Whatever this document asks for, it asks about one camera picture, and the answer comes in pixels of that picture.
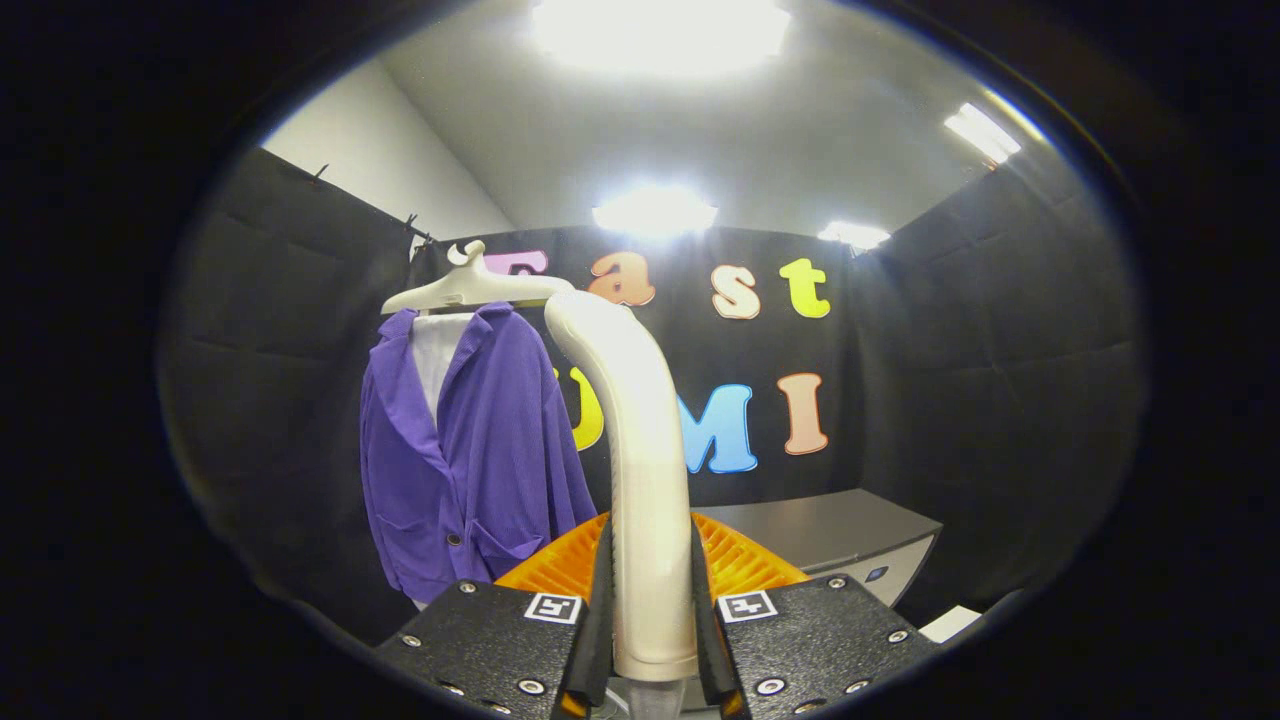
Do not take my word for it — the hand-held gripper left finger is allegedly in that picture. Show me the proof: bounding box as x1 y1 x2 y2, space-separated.
375 512 616 720

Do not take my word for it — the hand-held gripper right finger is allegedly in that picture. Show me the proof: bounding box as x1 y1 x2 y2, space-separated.
690 510 941 720

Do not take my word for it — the purple jacket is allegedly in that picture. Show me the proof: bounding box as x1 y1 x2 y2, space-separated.
360 302 598 605

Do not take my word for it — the white garment steamer head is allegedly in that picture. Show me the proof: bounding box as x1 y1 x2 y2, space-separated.
543 290 699 683

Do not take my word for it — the white clothes hanger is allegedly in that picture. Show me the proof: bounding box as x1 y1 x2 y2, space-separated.
381 240 576 316

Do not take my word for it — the grey cabinet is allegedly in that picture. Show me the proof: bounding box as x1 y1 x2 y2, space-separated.
690 488 944 609

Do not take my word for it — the white flat sheet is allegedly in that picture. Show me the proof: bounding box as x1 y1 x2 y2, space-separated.
918 605 983 644

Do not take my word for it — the large ceiling light panel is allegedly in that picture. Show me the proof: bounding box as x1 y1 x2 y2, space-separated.
530 0 793 71

